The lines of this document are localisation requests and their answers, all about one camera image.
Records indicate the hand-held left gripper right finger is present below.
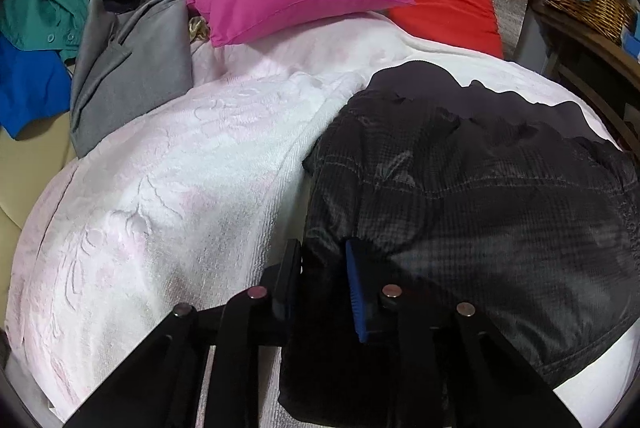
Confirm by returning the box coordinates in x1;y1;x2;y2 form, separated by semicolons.
345;239;583;428

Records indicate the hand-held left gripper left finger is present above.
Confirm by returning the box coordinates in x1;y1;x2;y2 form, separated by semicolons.
62;239;304;428

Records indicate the dark navy puffer jacket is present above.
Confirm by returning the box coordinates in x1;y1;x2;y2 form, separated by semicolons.
279;60;640;426

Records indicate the white blanket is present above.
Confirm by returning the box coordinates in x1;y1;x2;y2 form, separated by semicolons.
5;10;640;424

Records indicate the grey coat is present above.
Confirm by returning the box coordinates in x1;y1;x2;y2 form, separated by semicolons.
69;0;196;159

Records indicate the patterned gold cloth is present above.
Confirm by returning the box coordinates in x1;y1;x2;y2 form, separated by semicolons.
187;15;211;43

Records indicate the beige sofa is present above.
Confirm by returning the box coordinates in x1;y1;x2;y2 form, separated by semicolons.
0;110;81;309

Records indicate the red pillow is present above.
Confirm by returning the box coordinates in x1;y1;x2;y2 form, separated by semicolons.
379;0;505;59

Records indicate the blue jacket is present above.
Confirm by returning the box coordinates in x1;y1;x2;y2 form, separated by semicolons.
0;35;73;141

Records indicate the dark navy garment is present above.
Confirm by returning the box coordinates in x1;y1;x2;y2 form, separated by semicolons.
87;0;146;16

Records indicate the wooden table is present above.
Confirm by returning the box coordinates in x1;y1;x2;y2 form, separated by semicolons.
530;2;640;149

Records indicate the teal jacket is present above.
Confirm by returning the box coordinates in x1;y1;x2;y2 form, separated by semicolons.
0;0;91;63

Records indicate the blue tissue box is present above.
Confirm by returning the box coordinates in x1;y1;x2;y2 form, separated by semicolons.
620;12;640;58

